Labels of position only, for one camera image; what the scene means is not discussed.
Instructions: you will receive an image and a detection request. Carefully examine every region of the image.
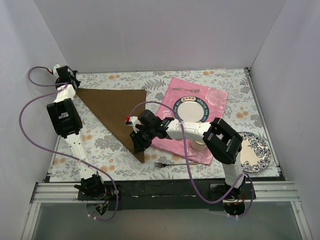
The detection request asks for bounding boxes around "cream mug dark rim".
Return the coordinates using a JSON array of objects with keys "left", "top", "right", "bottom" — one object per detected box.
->
[{"left": 191, "top": 141, "right": 207, "bottom": 152}]

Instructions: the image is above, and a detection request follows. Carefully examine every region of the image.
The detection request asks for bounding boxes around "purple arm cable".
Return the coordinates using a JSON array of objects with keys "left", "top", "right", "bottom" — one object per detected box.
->
[
  {"left": 130, "top": 101, "right": 256, "bottom": 219},
  {"left": 19, "top": 66, "right": 121, "bottom": 222}
]

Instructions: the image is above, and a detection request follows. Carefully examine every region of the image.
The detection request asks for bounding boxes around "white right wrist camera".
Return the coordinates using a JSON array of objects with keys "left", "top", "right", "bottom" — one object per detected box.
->
[{"left": 125, "top": 116, "right": 141, "bottom": 133}]

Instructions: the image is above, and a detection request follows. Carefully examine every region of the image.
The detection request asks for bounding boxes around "aluminium table frame rail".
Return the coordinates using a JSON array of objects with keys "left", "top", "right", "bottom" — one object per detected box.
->
[{"left": 21, "top": 66, "right": 313, "bottom": 240}]

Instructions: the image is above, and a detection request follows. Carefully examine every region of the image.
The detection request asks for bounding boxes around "green rimmed white plate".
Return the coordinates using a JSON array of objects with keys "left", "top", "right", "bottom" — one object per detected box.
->
[{"left": 173, "top": 96, "right": 210, "bottom": 123}]

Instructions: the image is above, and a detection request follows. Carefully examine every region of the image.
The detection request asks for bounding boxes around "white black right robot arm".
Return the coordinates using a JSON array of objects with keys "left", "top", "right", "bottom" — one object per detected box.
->
[{"left": 125, "top": 109, "right": 246, "bottom": 199}]

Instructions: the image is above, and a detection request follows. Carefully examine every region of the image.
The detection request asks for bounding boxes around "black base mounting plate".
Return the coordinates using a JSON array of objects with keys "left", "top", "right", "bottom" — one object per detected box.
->
[{"left": 77, "top": 178, "right": 252, "bottom": 211}]

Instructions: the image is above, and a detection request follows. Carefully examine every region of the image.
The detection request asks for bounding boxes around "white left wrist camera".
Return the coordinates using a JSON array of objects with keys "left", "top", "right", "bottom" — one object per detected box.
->
[{"left": 49, "top": 64, "right": 61, "bottom": 76}]

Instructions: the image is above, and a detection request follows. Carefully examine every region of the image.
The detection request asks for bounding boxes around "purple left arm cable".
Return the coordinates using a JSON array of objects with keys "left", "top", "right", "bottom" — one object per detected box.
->
[{"left": 19, "top": 66, "right": 121, "bottom": 222}]

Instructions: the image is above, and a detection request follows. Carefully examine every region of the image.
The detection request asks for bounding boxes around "dark fork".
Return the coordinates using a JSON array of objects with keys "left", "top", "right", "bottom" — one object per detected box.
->
[{"left": 154, "top": 162, "right": 187, "bottom": 168}]

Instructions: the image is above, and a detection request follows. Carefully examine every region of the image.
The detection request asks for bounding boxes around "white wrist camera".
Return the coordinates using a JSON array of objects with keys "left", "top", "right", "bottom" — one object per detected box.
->
[
  {"left": 125, "top": 116, "right": 141, "bottom": 133},
  {"left": 49, "top": 64, "right": 61, "bottom": 76}
]

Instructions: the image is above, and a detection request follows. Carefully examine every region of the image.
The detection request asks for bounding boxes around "silver fork on placemat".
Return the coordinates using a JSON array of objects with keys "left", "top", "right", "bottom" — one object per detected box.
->
[{"left": 172, "top": 88, "right": 201, "bottom": 93}]

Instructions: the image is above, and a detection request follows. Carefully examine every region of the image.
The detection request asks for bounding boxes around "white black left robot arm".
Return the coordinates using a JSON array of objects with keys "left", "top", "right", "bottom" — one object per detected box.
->
[{"left": 46, "top": 64, "right": 107, "bottom": 200}]

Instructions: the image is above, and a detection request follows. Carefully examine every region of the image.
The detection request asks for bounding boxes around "blue floral white plate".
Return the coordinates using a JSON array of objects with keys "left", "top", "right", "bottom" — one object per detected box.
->
[{"left": 239, "top": 131, "right": 271, "bottom": 174}]

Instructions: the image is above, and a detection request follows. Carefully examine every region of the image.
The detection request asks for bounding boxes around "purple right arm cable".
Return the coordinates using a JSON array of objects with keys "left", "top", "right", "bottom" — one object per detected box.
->
[{"left": 130, "top": 101, "right": 256, "bottom": 219}]

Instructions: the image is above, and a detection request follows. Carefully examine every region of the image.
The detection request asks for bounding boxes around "brown cloth napkin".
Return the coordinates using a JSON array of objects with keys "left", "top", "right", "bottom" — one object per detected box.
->
[{"left": 76, "top": 88, "right": 147, "bottom": 154}]

